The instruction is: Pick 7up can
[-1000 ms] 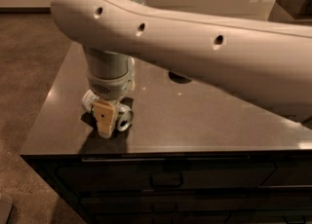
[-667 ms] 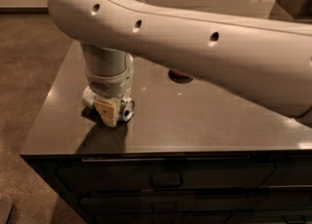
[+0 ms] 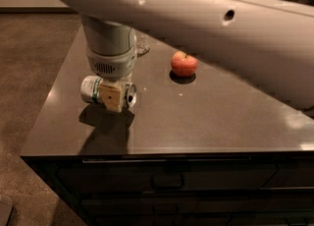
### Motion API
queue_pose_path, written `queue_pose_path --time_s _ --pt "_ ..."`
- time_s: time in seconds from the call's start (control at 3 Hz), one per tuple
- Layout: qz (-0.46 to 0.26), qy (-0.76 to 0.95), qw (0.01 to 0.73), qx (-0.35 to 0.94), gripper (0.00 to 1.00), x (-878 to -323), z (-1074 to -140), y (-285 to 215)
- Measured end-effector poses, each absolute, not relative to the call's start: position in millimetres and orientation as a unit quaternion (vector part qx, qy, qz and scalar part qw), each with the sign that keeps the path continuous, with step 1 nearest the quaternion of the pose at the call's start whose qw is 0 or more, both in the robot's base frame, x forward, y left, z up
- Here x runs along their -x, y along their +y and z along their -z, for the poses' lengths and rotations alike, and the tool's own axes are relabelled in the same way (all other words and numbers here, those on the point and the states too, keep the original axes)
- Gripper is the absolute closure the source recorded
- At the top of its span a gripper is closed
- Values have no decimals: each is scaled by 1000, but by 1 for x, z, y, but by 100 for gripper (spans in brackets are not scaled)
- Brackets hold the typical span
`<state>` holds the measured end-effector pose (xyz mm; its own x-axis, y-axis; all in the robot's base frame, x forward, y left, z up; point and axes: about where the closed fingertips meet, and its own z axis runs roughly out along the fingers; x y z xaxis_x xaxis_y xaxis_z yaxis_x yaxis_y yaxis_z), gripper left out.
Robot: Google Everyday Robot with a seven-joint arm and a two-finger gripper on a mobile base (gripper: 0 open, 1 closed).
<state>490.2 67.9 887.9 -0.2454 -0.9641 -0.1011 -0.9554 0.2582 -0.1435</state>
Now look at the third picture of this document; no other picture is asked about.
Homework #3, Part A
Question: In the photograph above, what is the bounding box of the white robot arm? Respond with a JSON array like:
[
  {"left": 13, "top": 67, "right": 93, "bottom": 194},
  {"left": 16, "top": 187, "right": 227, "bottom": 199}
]
[{"left": 61, "top": 0, "right": 314, "bottom": 116}]

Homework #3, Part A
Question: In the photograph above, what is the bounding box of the dark cabinet with drawers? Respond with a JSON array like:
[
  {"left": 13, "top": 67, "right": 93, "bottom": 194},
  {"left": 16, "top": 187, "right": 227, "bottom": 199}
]
[{"left": 22, "top": 154, "right": 314, "bottom": 226}]

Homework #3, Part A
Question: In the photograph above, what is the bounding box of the white green 7up can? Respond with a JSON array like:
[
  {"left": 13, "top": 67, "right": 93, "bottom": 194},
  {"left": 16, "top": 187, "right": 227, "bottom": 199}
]
[{"left": 80, "top": 76, "right": 136, "bottom": 107}]

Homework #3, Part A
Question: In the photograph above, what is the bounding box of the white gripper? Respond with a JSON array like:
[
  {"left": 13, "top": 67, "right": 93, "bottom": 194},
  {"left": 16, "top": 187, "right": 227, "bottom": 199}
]
[{"left": 80, "top": 15, "right": 136, "bottom": 113}]

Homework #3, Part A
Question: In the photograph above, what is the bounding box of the red apple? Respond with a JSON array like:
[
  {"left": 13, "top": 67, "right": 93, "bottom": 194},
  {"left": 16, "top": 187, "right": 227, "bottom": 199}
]
[{"left": 171, "top": 51, "right": 198, "bottom": 78}]

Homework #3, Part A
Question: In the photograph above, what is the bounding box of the clear plastic water bottle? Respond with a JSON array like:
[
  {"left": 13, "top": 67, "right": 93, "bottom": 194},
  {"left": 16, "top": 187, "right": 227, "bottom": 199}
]
[{"left": 135, "top": 31, "right": 150, "bottom": 56}]

